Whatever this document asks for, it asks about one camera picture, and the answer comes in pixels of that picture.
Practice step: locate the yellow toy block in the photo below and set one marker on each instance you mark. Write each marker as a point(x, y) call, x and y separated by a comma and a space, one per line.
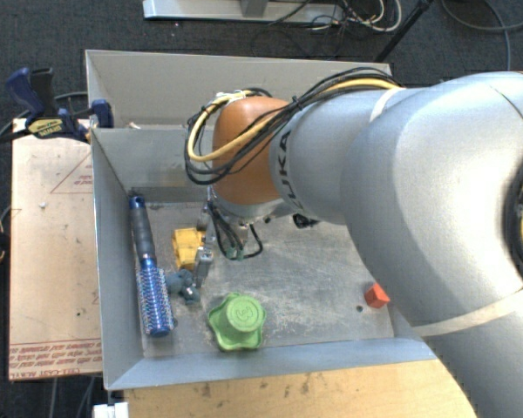
point(185, 245)

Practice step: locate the blue round hairbrush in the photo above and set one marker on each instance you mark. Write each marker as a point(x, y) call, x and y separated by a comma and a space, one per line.
point(152, 290)

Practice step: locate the black cylinder on white bracket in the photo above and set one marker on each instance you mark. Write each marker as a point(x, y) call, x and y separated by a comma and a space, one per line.
point(304, 220)

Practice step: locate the small orange-red block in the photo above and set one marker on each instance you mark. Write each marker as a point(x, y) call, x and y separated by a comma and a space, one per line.
point(376, 296)

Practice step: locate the green star-shaped cup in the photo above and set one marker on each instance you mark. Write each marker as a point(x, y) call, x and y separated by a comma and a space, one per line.
point(239, 322)

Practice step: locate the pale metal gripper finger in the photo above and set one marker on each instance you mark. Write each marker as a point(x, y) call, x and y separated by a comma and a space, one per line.
point(203, 268)

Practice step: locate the grey metal bin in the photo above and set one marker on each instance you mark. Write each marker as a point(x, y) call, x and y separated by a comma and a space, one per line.
point(305, 277)

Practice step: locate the grey-blue toy animal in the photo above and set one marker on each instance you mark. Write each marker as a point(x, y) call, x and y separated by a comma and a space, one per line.
point(184, 285)

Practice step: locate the brown cardboard board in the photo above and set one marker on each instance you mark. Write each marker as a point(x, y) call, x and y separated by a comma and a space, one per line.
point(52, 255)

